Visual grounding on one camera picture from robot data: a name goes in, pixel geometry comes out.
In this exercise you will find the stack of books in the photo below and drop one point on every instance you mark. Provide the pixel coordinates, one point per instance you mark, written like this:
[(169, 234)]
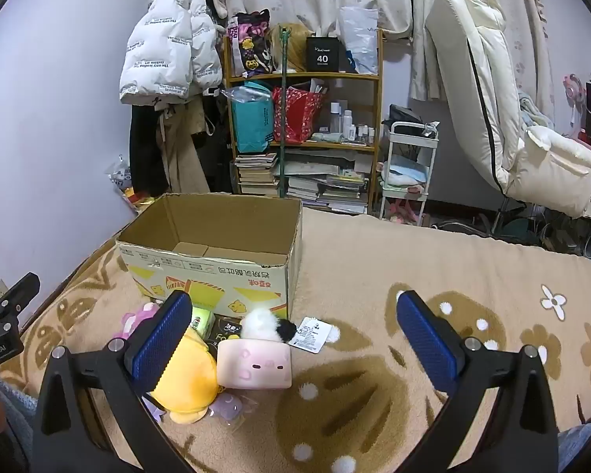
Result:
[(325, 187), (256, 172)]

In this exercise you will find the black box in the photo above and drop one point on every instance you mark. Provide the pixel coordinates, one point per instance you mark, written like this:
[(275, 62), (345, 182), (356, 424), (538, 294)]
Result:
[(323, 56)]

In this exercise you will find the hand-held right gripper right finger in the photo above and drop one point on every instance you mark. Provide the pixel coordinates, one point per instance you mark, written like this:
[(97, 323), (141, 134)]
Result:
[(426, 345)]

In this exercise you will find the black hanging garment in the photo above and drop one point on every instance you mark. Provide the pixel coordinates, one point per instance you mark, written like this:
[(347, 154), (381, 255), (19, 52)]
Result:
[(143, 148), (219, 148)]

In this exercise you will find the teal bag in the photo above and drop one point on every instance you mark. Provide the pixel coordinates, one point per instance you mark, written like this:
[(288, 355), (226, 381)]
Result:
[(251, 123)]

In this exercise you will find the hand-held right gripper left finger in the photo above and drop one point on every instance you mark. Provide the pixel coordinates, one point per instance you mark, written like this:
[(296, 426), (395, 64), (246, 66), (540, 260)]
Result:
[(162, 342)]

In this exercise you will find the white folded mattress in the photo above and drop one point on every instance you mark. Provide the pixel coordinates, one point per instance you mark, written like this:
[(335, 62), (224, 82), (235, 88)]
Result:
[(487, 83)]

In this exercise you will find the plastic bag of snacks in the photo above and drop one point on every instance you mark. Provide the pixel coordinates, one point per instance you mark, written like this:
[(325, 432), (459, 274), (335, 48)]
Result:
[(123, 177)]

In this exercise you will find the red patterned bag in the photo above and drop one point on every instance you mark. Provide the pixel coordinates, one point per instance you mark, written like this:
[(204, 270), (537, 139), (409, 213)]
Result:
[(298, 113)]

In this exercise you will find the pink purple plush toy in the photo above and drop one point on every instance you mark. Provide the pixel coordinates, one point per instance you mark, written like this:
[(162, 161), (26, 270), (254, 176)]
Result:
[(138, 320)]

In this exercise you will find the pink black printed bag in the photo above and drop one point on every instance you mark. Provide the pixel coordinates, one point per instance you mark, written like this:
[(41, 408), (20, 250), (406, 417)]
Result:
[(251, 44)]

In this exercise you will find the person's left forearm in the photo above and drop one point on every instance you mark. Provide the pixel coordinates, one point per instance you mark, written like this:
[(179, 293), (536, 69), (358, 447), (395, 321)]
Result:
[(15, 406)]

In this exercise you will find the cardboard box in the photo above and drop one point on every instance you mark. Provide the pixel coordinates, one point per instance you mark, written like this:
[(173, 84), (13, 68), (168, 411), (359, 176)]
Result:
[(212, 276)]

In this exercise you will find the beige hanging garment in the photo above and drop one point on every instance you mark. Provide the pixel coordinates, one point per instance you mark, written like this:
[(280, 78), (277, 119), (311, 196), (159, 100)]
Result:
[(182, 157)]

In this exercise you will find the pink desk fan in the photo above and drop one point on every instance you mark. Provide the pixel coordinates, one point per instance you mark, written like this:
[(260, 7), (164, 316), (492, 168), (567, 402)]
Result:
[(574, 89)]

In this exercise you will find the person's blue jeans leg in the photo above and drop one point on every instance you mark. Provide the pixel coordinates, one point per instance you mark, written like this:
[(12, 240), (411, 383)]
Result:
[(578, 446)]

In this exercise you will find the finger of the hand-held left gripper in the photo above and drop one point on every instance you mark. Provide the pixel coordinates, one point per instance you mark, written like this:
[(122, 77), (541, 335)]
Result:
[(18, 289)]

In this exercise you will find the pink square plush toy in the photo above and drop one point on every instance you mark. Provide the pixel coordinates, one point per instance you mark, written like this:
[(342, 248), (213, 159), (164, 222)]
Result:
[(256, 364)]

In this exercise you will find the yellow plush toy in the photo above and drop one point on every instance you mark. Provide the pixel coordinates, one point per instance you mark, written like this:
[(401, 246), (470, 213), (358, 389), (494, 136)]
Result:
[(192, 379)]

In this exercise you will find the black and white plush toy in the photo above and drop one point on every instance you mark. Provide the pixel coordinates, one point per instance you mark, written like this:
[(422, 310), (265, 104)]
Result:
[(261, 322)]

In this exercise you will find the row of white cosmetic bottles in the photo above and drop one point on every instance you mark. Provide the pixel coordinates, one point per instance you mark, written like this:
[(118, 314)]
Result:
[(347, 120)]

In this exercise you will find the white puffer jacket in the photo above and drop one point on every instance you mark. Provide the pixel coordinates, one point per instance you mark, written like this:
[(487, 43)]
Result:
[(167, 49)]

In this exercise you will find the white plastic bag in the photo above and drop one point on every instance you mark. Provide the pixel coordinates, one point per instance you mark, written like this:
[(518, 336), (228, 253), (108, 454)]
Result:
[(359, 34)]

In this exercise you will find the white trolley cart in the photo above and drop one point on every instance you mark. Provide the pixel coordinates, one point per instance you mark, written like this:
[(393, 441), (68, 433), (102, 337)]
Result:
[(391, 157)]

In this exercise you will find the black item on cart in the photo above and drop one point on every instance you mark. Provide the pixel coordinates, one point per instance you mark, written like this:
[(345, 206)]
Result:
[(406, 118)]

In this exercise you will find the green pole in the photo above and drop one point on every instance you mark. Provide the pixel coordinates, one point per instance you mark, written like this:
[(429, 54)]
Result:
[(282, 108)]

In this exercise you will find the blonde wig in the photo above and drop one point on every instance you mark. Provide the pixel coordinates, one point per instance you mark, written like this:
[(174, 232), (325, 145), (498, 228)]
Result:
[(298, 54)]

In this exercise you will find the lilac plastic packet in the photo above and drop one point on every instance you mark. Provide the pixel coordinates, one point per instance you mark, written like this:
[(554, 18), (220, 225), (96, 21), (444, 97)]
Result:
[(231, 406)]

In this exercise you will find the light blue cloth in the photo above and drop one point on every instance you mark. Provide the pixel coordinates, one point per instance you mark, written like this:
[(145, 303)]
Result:
[(404, 170)]

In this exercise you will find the wooden shelf unit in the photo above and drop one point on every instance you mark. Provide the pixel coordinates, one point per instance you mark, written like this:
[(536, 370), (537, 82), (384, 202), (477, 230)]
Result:
[(300, 77)]

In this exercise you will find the green tissue pack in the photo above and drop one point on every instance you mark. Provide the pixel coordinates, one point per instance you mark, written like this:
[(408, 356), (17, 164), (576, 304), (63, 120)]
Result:
[(202, 322)]

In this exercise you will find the white paper hang tag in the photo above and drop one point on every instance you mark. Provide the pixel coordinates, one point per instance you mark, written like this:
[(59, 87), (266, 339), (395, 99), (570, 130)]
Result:
[(311, 335)]

